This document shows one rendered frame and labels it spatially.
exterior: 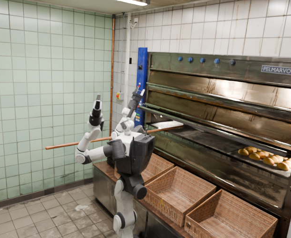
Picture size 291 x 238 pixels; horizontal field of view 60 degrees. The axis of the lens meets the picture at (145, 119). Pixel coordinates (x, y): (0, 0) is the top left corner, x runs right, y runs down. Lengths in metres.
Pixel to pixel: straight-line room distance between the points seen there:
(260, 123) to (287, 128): 0.22
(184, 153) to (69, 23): 2.23
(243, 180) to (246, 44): 1.19
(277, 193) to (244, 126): 0.59
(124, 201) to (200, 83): 1.35
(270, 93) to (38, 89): 2.68
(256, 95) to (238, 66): 0.31
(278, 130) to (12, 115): 2.94
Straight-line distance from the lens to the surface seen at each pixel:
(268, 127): 2.27
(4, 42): 3.43
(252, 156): 2.54
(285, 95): 2.20
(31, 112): 3.57
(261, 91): 2.28
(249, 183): 2.46
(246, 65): 2.35
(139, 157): 1.99
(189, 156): 2.82
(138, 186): 2.09
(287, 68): 2.19
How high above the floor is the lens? 2.04
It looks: 14 degrees down
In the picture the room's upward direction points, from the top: 4 degrees clockwise
